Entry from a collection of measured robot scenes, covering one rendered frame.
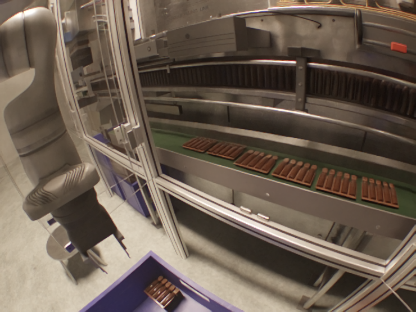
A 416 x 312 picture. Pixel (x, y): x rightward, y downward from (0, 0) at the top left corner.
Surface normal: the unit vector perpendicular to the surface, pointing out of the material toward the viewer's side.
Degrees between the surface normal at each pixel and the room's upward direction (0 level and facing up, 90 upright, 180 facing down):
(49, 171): 88
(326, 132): 90
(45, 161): 82
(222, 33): 90
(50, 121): 90
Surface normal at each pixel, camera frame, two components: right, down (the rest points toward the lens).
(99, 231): 0.72, 0.28
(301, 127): -0.62, 0.45
